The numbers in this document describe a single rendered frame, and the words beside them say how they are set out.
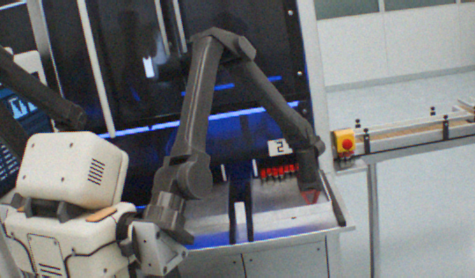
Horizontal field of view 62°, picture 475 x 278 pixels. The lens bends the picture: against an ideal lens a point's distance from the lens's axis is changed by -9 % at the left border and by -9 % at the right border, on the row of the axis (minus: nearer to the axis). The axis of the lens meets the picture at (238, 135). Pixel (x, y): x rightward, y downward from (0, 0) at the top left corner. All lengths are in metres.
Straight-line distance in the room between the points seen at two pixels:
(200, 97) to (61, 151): 0.32
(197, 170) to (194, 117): 0.12
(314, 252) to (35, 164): 1.26
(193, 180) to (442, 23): 6.18
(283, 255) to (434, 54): 5.37
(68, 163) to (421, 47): 6.19
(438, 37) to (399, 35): 0.63
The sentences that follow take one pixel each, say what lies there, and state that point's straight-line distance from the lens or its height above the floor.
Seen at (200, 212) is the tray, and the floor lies 0.88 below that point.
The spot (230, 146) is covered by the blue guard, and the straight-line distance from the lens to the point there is 1.63.
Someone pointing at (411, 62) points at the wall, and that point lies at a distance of 6.70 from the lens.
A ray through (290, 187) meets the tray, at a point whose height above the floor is 0.88.
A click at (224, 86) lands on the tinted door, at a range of 1.57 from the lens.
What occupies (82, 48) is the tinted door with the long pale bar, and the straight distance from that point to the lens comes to 1.65.
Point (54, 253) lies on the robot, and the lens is 0.93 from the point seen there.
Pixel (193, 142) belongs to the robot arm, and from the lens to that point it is 0.93.
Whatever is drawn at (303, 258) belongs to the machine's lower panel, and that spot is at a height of 0.51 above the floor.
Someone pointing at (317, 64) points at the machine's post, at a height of 1.30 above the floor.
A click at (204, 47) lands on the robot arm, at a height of 1.48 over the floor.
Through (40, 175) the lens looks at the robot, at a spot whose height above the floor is 1.32.
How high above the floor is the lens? 1.59
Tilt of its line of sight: 18 degrees down
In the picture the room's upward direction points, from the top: 10 degrees counter-clockwise
